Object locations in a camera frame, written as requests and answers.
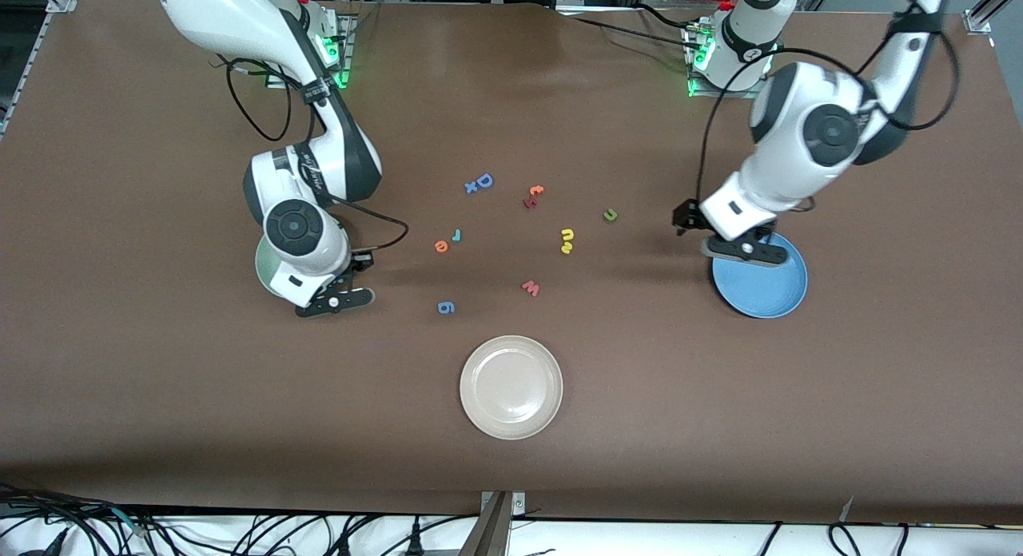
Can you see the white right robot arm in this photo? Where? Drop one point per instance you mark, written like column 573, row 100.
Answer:
column 216, row 13

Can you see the beige plate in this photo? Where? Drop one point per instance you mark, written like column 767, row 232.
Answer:
column 511, row 388

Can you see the brown table mat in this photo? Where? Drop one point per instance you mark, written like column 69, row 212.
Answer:
column 160, row 380

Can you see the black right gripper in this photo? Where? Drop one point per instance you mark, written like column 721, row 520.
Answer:
column 360, row 262

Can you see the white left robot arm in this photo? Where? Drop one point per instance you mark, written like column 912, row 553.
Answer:
column 799, row 140

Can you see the pale green plate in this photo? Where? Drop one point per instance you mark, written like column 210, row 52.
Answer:
column 262, row 268

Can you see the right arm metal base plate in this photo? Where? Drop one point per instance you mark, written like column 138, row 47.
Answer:
column 345, row 69

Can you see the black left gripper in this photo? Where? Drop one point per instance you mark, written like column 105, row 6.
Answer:
column 683, row 215

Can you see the pink foam letter w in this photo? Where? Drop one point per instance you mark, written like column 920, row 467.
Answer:
column 531, row 289

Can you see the blue plate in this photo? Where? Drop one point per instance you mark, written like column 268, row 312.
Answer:
column 767, row 288

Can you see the small metal bracket plate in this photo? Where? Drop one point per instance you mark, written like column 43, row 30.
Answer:
column 518, row 504

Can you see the blue foam letter g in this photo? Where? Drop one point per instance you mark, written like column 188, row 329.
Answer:
column 450, row 310

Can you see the blue foam letter D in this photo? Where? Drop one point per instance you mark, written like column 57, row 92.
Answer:
column 489, row 180

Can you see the aluminium profile bar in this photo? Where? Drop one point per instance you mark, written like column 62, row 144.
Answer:
column 489, row 534

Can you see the white paper tag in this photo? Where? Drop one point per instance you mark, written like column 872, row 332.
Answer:
column 847, row 508

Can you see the black power plug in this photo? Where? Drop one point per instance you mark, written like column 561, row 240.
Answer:
column 415, row 538

